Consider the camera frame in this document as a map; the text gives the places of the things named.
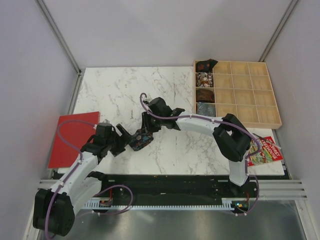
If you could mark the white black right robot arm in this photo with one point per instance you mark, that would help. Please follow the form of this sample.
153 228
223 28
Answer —
231 137

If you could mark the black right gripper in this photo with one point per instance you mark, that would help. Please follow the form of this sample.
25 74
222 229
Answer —
146 125

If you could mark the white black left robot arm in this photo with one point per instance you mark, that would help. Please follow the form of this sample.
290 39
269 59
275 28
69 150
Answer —
55 208

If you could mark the red treehouse children's book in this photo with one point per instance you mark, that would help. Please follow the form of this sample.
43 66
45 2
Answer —
268 153

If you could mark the grey right frame post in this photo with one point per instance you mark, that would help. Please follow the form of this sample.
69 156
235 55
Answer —
279 28

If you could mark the white slotted cable duct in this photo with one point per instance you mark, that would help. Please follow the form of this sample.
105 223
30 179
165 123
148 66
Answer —
97 204

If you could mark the black orange rolled tie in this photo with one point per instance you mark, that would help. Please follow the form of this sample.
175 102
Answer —
205 66

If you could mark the wooden compartment tray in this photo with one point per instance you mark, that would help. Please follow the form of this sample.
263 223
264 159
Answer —
244 89

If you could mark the grey aluminium frame post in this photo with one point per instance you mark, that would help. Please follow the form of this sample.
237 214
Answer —
57 33

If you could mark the grey blue rolled tie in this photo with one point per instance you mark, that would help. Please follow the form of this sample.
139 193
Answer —
206 109

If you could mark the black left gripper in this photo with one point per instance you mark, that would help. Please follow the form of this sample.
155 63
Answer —
123 140

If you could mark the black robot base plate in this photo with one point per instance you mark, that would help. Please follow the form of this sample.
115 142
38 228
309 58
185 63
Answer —
173 189

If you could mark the multicolour patterned rolled tie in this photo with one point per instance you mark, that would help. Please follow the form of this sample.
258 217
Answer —
204 79

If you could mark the thin pencil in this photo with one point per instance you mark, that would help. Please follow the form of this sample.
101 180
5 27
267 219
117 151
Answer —
268 141

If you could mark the red flat box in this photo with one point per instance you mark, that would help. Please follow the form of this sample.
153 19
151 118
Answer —
75 130

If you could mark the dark blue floral tie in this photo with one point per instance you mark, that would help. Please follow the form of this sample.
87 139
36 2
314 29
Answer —
140 139

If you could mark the dark brown rolled tie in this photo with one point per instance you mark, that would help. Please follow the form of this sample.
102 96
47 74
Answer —
205 96

